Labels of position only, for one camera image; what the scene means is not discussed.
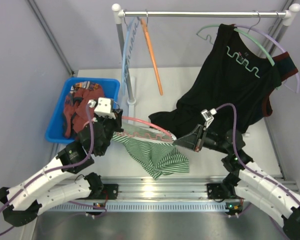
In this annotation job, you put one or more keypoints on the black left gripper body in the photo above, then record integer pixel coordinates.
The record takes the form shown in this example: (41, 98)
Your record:
(114, 122)

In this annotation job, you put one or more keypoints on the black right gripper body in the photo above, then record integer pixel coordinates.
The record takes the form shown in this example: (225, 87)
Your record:
(212, 141)

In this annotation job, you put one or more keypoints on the pink plastic hanger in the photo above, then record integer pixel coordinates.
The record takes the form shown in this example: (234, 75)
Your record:
(147, 132)

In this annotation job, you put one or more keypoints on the green white striped tank top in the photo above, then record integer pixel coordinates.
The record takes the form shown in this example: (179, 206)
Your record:
(156, 159)

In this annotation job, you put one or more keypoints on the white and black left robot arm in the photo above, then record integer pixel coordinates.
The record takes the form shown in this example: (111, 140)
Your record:
(26, 201)

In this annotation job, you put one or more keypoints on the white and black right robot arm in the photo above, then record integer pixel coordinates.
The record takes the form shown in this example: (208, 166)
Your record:
(246, 180)

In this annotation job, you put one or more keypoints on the black tank top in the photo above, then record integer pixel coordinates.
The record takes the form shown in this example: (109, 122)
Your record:
(187, 114)

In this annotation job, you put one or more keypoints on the light blue plastic hanger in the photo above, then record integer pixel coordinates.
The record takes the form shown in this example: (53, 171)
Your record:
(128, 46)

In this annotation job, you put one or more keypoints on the dark teal maroon-trimmed tank top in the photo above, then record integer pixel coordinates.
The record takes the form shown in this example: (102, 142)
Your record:
(286, 69)

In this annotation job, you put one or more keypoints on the orange plastic hanger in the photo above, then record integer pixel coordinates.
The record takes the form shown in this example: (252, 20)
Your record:
(148, 41)

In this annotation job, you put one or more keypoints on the mint green plastic hanger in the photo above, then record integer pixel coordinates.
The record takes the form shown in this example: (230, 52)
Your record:
(232, 68)

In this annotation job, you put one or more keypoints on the lilac plastic hanger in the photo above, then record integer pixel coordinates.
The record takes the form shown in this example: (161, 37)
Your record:
(276, 31)

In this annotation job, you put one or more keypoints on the rust red garment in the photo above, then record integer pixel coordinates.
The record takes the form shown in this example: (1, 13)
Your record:
(74, 112)

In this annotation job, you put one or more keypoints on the patterned orange blue garment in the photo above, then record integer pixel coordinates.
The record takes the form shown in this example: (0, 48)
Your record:
(88, 85)

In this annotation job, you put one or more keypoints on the blue plastic bin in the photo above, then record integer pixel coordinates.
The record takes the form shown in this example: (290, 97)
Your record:
(54, 131)

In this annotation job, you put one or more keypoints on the white metal clothes rack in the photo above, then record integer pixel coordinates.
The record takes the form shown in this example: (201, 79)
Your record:
(123, 17)

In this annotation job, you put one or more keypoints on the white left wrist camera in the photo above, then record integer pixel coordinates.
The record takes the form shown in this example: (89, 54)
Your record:
(103, 107)

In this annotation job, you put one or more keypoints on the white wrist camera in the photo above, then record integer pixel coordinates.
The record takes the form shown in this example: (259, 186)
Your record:
(103, 107)
(208, 116)

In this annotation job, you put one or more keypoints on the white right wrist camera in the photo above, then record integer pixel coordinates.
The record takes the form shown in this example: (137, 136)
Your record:
(208, 116)

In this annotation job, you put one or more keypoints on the aluminium mounting rail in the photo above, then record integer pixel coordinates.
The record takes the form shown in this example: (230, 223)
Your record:
(129, 188)

